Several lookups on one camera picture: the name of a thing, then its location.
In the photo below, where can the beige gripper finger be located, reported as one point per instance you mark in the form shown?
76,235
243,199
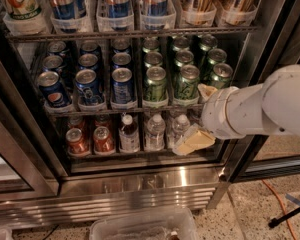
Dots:
205,92
195,138

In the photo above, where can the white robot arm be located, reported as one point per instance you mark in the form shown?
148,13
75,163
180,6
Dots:
270,108

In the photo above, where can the front middle green can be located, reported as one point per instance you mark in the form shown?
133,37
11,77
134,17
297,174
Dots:
187,82

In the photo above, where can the front right green can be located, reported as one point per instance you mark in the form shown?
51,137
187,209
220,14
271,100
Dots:
220,75

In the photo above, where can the second row right green can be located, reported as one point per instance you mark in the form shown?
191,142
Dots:
213,57

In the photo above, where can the second row green can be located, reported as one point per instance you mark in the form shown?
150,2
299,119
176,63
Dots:
153,59
213,57
183,57

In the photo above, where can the second row middle green can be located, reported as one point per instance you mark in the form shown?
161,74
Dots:
183,57

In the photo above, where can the back right green can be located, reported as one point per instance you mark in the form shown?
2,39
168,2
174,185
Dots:
206,43

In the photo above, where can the front left green can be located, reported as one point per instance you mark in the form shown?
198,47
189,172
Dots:
155,84

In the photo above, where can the back middle green can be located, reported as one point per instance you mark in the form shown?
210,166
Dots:
180,43

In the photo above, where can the second row left green can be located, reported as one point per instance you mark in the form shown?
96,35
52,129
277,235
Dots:
153,59

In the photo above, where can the back left green can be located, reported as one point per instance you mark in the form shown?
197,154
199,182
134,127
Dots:
150,45

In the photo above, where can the second row right pepsi can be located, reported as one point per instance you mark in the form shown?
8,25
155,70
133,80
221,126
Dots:
121,60

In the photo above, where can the second row pepsi can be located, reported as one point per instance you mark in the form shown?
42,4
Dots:
57,64
89,61
121,60

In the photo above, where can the front right red can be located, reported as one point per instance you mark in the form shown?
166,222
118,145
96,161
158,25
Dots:
103,141

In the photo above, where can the back right red can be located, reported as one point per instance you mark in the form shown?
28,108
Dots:
103,120

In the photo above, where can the stainless steel fridge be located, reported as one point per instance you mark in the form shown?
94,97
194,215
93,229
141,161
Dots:
97,186

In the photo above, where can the front left red can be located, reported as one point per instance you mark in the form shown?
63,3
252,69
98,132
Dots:
76,141

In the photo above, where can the back left red can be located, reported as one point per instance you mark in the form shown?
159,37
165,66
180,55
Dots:
77,122

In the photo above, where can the second row middle pepsi can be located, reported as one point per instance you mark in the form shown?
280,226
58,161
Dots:
89,61

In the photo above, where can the second row left pepsi can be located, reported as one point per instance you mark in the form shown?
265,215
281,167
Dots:
57,64

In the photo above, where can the fridge glass door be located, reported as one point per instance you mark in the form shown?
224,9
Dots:
25,173

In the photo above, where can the left red bull can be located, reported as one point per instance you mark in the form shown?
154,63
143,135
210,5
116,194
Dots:
68,9

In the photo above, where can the white 7up can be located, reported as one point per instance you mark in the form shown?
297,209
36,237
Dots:
22,9

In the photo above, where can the middle clear water bottle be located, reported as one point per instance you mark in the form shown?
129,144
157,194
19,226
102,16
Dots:
177,129

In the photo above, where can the clear water bottle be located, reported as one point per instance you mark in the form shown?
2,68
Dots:
177,129
154,136

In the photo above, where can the left clear water bottle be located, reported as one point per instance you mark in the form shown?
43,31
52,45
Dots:
154,136

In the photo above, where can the dark drink bottle white cap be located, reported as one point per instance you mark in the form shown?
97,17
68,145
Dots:
129,134

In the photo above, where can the clear plastic bin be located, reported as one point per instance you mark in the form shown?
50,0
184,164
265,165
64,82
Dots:
155,224

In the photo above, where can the black stand leg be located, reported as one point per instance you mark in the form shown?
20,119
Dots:
276,221

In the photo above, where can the middle wire shelf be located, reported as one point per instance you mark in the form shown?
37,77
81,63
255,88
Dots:
101,109

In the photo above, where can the wire shelf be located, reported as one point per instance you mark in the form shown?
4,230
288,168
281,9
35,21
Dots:
130,34
101,109

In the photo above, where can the top wire shelf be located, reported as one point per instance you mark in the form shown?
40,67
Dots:
130,34

